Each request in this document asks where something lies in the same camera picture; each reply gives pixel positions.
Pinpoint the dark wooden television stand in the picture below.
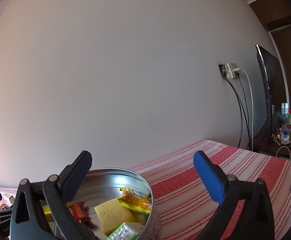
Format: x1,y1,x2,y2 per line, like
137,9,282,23
248,116,291,161

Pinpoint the red striped blanket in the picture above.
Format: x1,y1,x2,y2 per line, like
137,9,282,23
0,139,291,240

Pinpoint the plain yellow sponge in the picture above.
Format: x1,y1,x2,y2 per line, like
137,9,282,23
94,197,136,237

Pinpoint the small yellow candy packet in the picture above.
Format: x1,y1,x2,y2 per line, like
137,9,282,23
42,204,53,221

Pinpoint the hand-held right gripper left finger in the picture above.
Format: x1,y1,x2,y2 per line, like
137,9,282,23
10,150,92,240

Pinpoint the blue round cookie tin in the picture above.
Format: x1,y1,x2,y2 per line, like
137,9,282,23
39,168,153,240

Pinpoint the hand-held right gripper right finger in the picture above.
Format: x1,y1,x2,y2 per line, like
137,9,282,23
194,151,276,240

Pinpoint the black flat television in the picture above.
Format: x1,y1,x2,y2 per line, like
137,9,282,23
256,44,288,144

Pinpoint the wooden wardrobe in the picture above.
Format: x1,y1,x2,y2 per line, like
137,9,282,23
248,0,291,105

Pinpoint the small red snack packet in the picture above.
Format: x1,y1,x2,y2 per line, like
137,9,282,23
67,201,91,223

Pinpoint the white wall socket adapter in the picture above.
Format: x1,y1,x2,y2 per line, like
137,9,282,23
219,62,242,80

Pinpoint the black power cable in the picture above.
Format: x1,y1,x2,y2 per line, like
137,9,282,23
236,75,251,144
223,76,243,148

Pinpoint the yellow snack packet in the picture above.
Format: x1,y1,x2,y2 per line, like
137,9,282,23
117,186,152,214

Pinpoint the white looped cable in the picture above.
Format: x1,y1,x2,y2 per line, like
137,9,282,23
276,145,291,159

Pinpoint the small cardboard box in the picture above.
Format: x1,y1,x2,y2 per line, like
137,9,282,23
2,194,16,205

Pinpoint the green and white packet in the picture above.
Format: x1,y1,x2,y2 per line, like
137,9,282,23
107,221,146,240

